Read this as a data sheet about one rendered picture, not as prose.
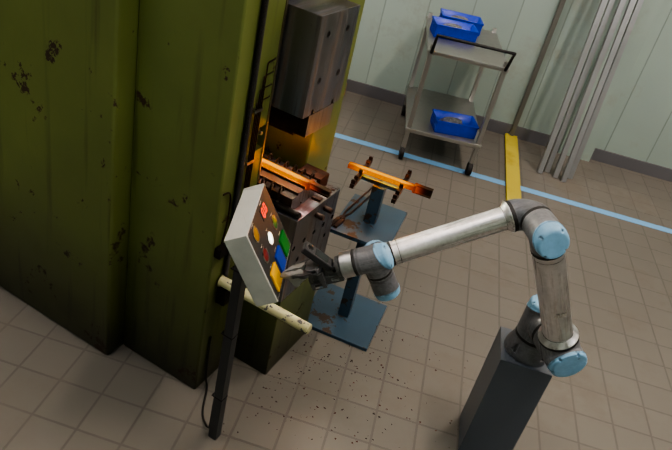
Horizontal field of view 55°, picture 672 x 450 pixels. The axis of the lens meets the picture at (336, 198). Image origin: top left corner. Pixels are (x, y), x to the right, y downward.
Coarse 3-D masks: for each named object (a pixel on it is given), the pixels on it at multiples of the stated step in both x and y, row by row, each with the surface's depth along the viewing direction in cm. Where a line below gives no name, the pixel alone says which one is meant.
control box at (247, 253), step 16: (256, 192) 226; (240, 208) 220; (256, 208) 217; (272, 208) 233; (240, 224) 210; (256, 224) 213; (272, 224) 229; (224, 240) 204; (240, 240) 203; (256, 240) 209; (288, 240) 242; (240, 256) 206; (256, 256) 206; (272, 256) 220; (240, 272) 210; (256, 272) 209; (256, 288) 213; (272, 288) 213; (256, 304) 216
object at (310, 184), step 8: (264, 160) 283; (272, 168) 280; (280, 168) 280; (288, 176) 278; (296, 176) 277; (304, 184) 275; (312, 184) 273; (320, 184) 275; (320, 192) 274; (328, 192) 271
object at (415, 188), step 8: (352, 168) 316; (360, 168) 314; (368, 168) 316; (376, 176) 313; (384, 176) 312; (392, 176) 314; (408, 184) 310; (416, 184) 311; (416, 192) 311; (424, 192) 310; (432, 192) 309
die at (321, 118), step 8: (272, 112) 255; (280, 112) 253; (320, 112) 256; (328, 112) 263; (272, 120) 257; (280, 120) 255; (288, 120) 253; (296, 120) 251; (304, 120) 249; (312, 120) 252; (320, 120) 259; (328, 120) 266; (288, 128) 254; (296, 128) 253; (304, 128) 251; (312, 128) 255; (320, 128) 262; (304, 136) 252
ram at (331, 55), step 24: (312, 0) 238; (336, 0) 245; (288, 24) 231; (312, 24) 226; (336, 24) 235; (288, 48) 235; (312, 48) 230; (336, 48) 244; (288, 72) 239; (312, 72) 234; (336, 72) 253; (288, 96) 243; (312, 96) 243; (336, 96) 263
